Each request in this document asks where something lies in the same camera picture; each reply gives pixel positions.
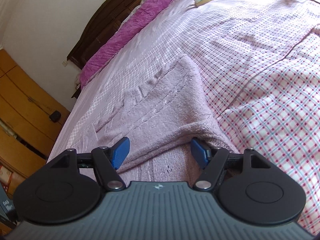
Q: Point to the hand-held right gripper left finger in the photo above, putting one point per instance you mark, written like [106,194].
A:
[121,152]

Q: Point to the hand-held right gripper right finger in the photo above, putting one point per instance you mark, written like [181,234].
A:
[198,152]

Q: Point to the orange wooden wardrobe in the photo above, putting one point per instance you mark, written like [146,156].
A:
[22,110]

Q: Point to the red and teal plaid bedsheet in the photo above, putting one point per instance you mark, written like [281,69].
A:
[280,110]

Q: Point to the pink knitted sweater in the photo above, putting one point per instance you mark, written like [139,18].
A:
[162,110]

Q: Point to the white wall socket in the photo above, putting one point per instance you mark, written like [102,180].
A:
[64,63]

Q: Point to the purple crinkled quilt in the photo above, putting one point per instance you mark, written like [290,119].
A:
[130,32]

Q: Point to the black plug adapter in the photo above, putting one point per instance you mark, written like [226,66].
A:
[55,116]

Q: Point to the lilac fine-checked blanket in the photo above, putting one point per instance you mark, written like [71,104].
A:
[200,30]

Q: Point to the dark wooden headboard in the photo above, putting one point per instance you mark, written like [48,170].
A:
[105,22]

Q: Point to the patterned storage box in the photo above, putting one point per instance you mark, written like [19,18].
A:
[8,177]

